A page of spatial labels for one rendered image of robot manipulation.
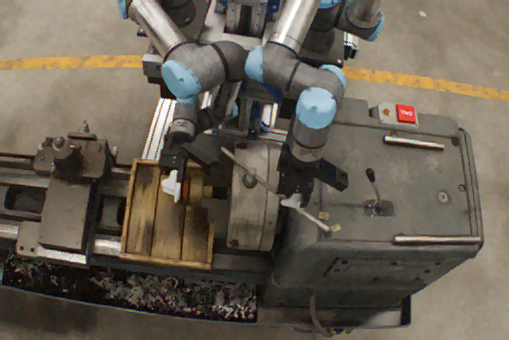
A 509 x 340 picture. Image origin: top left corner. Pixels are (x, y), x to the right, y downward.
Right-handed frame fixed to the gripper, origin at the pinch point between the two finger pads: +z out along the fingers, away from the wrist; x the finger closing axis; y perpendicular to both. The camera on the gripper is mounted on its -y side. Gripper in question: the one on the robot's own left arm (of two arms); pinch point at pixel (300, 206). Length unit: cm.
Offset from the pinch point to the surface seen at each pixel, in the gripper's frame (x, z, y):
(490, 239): -71, 117, -141
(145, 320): -17, 129, 54
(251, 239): -0.4, 17.0, 10.7
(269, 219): -2.6, 10.1, 6.5
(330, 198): -5.4, 2.8, -8.4
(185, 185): -14.8, 14.5, 30.1
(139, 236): -11, 39, 46
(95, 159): -27, 21, 62
